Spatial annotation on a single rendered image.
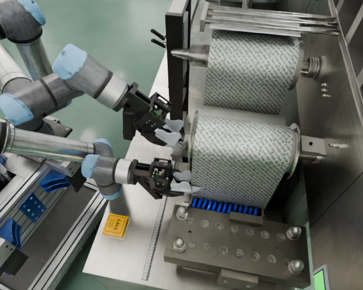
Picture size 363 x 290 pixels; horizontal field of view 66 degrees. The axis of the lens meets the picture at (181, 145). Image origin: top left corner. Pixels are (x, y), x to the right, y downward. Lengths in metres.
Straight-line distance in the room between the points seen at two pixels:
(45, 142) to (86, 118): 1.73
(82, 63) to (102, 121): 1.96
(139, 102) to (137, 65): 2.48
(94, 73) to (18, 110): 0.19
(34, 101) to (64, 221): 1.26
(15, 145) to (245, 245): 0.72
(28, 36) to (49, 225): 1.18
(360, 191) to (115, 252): 0.73
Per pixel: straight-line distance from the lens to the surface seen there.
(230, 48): 0.82
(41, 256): 1.87
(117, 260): 1.00
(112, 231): 1.01
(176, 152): 0.87
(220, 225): 0.88
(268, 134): 0.72
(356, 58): 0.78
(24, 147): 0.94
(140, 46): 3.41
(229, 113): 0.85
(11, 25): 1.05
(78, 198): 1.94
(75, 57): 0.65
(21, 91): 0.74
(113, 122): 2.56
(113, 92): 0.65
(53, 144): 0.96
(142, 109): 0.67
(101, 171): 0.86
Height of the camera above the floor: 1.84
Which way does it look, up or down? 52 degrees down
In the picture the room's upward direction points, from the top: straight up
